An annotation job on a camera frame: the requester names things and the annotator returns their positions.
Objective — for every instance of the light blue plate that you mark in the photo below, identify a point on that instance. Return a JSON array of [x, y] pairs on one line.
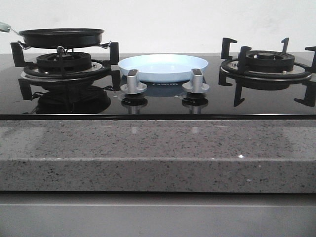
[[162, 68]]

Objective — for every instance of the black frying pan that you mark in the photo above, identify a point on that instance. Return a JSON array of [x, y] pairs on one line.
[[68, 38]]

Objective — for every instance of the left silver stove knob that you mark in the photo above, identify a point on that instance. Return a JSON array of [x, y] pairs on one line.
[[133, 85]]

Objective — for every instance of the silver stove knob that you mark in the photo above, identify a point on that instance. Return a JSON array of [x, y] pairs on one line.
[[133, 85], [196, 85]]

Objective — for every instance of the right silver stove knob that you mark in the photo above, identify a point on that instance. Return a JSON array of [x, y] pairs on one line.
[[196, 85]]

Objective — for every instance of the black glass cooktop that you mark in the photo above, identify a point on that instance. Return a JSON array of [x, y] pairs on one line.
[[229, 97]]

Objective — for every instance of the left black pan support grate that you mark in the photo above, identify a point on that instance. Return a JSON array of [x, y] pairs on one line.
[[63, 71]]

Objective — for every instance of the black pan support grate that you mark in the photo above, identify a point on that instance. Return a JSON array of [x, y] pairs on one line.
[[301, 73], [63, 71]]

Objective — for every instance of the right black pan support grate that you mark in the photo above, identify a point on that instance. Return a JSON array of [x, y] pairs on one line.
[[301, 73]]

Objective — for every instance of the right black gas burner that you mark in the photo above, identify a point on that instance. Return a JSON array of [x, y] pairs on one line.
[[267, 61]]

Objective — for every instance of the black gas burner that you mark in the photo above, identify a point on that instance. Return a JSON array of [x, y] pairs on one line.
[[71, 62], [267, 61]]

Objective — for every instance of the left black gas burner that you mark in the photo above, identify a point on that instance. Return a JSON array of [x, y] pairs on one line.
[[71, 62]]

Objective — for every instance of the grey cabinet front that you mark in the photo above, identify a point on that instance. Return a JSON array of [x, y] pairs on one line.
[[156, 215]]

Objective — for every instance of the small wire pan support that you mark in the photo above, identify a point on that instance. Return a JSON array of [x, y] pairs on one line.
[[18, 47]]

